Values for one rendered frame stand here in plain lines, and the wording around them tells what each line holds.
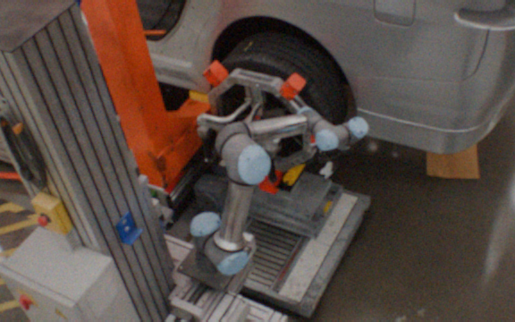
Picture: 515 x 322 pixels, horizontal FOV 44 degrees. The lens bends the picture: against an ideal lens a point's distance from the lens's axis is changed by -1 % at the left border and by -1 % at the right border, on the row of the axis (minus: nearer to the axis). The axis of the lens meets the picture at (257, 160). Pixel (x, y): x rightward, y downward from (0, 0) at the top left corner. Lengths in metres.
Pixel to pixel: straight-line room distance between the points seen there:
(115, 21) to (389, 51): 1.13
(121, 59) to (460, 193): 2.11
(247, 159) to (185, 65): 1.45
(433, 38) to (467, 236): 1.39
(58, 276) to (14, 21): 0.83
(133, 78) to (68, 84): 1.05
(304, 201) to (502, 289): 1.11
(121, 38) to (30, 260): 1.02
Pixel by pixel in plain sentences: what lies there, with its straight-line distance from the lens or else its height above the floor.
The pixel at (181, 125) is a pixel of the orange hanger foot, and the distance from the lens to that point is 3.32.
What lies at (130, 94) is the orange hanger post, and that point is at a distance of 2.94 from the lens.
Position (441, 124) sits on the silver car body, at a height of 0.93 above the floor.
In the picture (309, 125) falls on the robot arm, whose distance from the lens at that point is 2.40.
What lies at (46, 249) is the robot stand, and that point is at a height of 1.23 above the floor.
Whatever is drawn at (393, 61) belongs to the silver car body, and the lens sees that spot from 2.79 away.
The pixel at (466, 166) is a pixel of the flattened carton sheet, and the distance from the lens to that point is 4.06.
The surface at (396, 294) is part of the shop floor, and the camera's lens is 3.44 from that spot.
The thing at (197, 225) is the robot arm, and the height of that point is 1.05.
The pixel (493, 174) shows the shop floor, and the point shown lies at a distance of 4.05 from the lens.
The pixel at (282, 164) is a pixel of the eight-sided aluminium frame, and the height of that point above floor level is 0.62.
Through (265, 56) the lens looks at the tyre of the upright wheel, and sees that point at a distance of 2.92.
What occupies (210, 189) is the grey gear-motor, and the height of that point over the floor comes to 0.40.
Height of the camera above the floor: 2.85
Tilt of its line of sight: 44 degrees down
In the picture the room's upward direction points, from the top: 9 degrees counter-clockwise
